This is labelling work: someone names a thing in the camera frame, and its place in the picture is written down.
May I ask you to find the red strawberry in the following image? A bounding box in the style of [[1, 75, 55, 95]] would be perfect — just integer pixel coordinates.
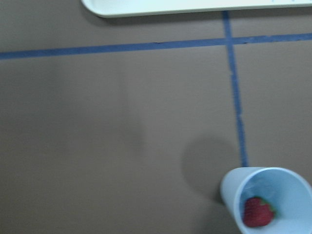
[[242, 197, 275, 228]]

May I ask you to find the light blue plastic cup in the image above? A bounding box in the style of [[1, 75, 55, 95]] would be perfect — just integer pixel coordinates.
[[220, 167, 312, 234]]

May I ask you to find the cream bear tray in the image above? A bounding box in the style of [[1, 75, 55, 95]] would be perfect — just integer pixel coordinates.
[[81, 0, 312, 18]]

